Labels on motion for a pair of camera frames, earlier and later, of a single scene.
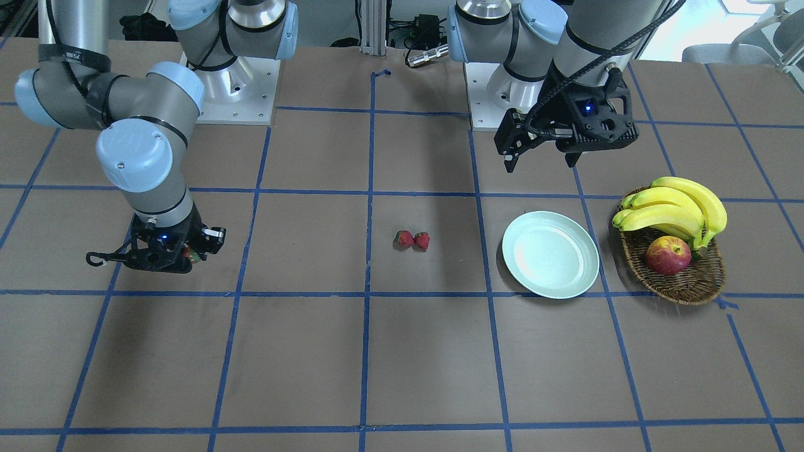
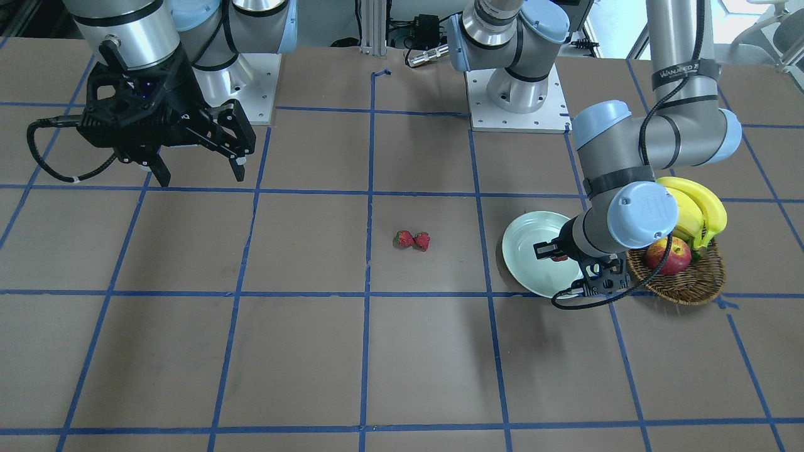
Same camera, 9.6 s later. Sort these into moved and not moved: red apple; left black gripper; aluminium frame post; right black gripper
Moved: left black gripper; right black gripper
Not moved: aluminium frame post; red apple
